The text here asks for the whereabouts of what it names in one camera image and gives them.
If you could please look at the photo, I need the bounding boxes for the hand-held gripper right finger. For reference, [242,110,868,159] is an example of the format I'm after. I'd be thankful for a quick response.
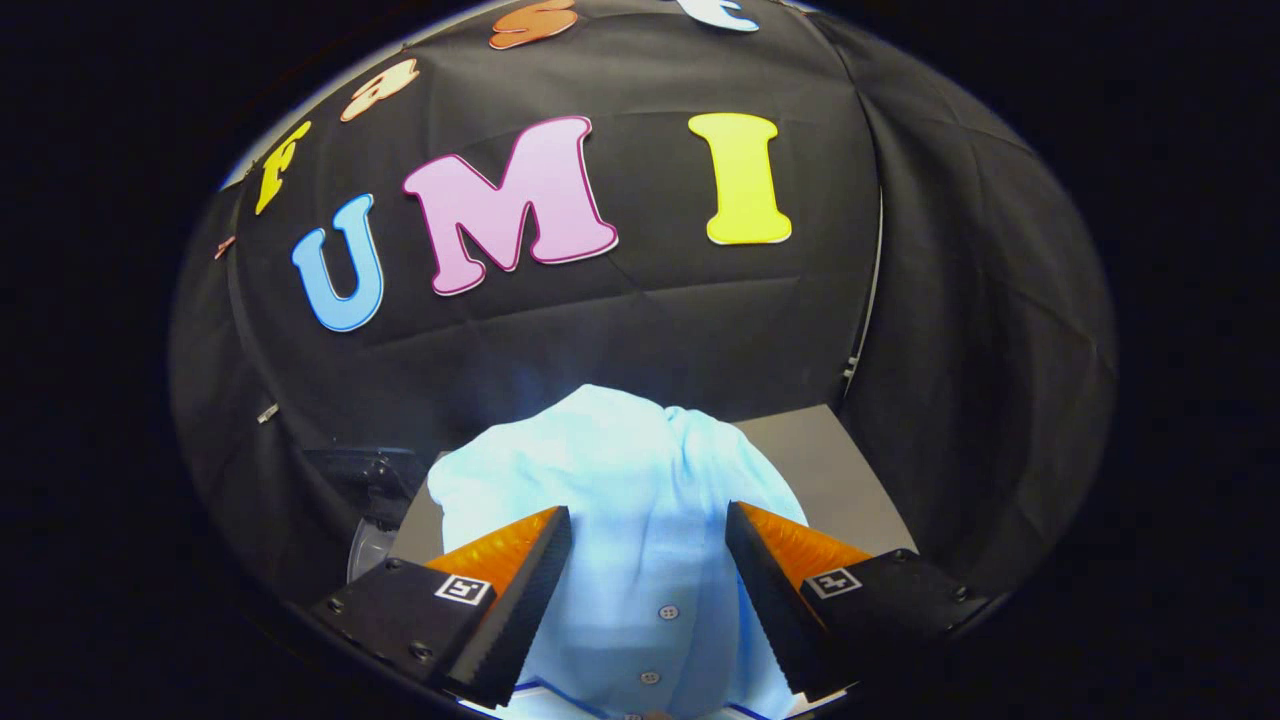
[725,500,993,704]

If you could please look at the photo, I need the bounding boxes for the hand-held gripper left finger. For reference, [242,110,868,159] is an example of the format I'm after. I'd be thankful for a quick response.
[308,504,574,710]

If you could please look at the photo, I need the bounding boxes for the light blue shirt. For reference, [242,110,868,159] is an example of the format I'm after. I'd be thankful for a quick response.
[428,385,811,720]

